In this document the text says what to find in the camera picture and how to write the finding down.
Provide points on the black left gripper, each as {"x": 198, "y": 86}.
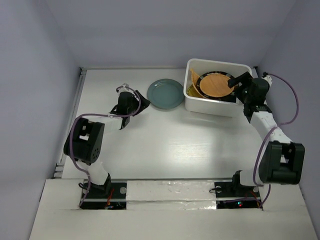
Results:
{"x": 144, "y": 104}

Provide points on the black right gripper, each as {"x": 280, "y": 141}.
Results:
{"x": 246, "y": 79}

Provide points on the round orange woven plate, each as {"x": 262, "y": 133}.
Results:
{"x": 215, "y": 85}

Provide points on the striped rim round plate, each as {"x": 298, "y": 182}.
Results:
{"x": 226, "y": 98}

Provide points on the orange fish-shaped woven basket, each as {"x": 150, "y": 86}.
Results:
{"x": 194, "y": 78}

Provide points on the green yellow bamboo tray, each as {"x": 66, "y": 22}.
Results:
{"x": 192, "y": 92}

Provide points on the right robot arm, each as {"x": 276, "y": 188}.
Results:
{"x": 279, "y": 159}

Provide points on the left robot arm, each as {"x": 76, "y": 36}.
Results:
{"x": 84, "y": 141}

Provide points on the white plastic bin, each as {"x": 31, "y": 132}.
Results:
{"x": 210, "y": 106}

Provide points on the teal round ceramic plate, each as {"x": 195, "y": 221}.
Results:
{"x": 165, "y": 94}

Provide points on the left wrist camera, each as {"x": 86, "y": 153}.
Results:
{"x": 123, "y": 87}

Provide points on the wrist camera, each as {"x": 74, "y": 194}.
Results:
{"x": 267, "y": 78}
{"x": 123, "y": 87}

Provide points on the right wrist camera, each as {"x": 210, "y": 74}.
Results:
{"x": 267, "y": 78}

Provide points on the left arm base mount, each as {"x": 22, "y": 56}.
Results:
{"x": 114, "y": 200}

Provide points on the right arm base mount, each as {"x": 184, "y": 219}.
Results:
{"x": 230, "y": 196}

